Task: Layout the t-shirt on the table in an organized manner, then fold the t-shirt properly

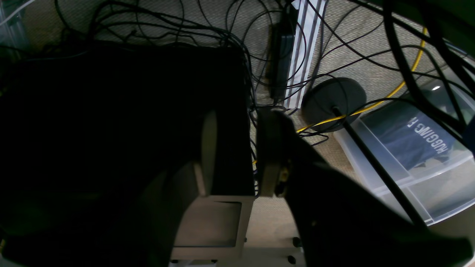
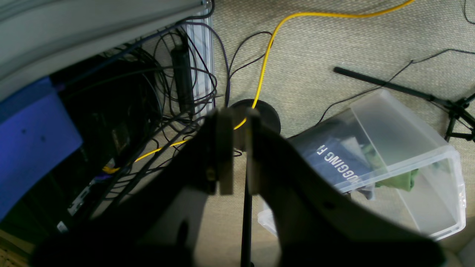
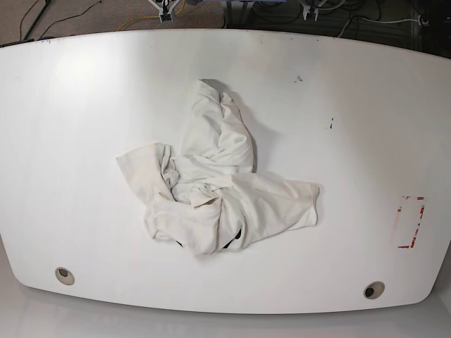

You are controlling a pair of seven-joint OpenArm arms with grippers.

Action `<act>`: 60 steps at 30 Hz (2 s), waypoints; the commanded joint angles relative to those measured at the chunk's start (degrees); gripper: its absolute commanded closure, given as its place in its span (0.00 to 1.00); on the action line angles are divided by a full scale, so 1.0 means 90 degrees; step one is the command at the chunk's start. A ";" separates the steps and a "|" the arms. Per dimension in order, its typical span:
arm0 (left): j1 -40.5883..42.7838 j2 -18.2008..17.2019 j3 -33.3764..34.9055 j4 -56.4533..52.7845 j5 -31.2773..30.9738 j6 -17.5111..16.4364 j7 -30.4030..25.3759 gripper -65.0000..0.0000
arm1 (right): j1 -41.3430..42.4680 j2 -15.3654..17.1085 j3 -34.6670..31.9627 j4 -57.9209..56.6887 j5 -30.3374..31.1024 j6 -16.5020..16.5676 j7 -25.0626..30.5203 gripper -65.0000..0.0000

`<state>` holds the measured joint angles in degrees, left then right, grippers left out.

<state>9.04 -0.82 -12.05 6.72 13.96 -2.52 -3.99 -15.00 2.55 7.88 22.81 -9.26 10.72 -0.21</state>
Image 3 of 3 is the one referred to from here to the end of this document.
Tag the left table cable grommet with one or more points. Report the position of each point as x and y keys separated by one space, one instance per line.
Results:
x=64 y=276

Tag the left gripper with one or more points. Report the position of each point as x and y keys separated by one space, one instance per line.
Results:
x=310 y=9

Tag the red tape rectangle marking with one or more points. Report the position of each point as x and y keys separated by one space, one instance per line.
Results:
x=408 y=220

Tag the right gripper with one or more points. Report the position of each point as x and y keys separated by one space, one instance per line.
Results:
x=165 y=8

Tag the table cable grommet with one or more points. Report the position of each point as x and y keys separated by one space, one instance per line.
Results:
x=374 y=290
x=64 y=276

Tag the right table cable grommet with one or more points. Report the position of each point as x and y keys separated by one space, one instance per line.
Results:
x=374 y=290

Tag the white t-shirt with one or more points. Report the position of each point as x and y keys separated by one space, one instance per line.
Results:
x=208 y=198

